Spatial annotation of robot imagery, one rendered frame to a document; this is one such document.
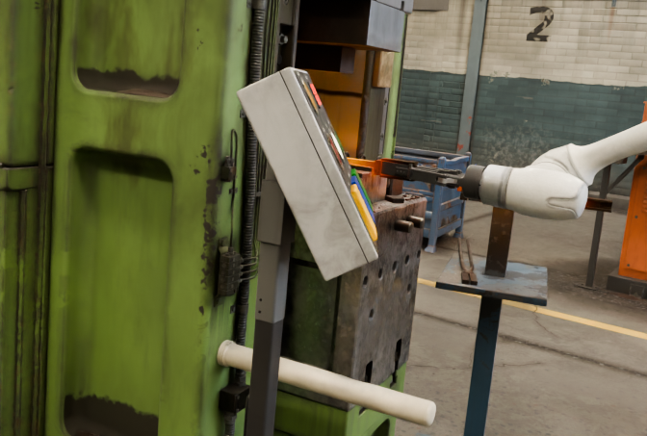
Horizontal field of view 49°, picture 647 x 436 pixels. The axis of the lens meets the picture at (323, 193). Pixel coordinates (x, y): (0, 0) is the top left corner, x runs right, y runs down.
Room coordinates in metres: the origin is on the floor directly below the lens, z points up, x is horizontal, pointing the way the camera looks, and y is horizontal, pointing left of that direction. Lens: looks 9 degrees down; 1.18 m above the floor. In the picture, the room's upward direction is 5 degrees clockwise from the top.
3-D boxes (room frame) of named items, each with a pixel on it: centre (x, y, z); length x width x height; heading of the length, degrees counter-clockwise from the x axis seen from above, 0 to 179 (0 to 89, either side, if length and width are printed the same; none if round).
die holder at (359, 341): (1.79, 0.07, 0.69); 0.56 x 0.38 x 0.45; 64
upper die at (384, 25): (1.74, 0.08, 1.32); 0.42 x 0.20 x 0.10; 64
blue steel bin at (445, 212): (5.86, -0.50, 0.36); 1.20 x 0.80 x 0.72; 64
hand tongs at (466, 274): (2.23, -0.47, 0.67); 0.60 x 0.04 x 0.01; 172
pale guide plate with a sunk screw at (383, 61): (1.99, -0.13, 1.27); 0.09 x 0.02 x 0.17; 154
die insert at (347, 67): (1.78, 0.11, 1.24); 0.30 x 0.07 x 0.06; 64
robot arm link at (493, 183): (1.54, -0.37, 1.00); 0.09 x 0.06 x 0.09; 154
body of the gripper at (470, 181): (1.58, -0.31, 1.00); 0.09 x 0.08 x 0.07; 64
